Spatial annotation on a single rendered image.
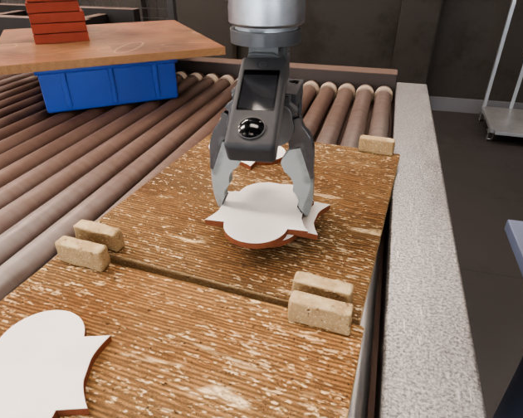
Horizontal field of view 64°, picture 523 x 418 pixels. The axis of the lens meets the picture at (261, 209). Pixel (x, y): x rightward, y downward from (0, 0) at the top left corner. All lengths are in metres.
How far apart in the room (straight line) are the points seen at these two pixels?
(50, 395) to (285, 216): 0.29
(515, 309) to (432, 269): 1.49
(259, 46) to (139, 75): 0.67
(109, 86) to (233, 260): 0.68
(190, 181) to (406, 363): 0.40
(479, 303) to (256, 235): 1.59
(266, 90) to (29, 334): 0.31
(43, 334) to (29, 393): 0.06
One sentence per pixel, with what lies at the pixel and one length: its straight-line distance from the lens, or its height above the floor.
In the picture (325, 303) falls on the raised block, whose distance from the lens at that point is 0.39.
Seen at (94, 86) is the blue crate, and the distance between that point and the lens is 1.06.
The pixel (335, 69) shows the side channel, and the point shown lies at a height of 0.95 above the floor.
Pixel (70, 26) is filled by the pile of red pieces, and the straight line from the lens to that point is 1.22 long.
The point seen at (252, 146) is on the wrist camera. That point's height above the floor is 1.09.
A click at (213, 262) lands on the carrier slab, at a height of 0.94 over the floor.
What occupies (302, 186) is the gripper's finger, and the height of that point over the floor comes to 1.01.
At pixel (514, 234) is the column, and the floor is 0.87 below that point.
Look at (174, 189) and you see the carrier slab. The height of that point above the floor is 0.94.
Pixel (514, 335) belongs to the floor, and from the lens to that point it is 1.91.
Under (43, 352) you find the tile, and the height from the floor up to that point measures 0.94.
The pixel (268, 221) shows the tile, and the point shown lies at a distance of 0.48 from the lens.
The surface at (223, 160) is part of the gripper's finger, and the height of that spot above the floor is 1.03.
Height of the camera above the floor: 1.24
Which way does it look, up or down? 32 degrees down
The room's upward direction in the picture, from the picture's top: straight up
